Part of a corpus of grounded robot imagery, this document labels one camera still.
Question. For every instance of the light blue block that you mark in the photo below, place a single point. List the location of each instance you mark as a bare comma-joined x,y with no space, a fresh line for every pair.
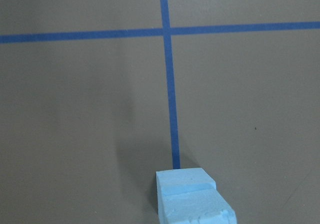
202,206

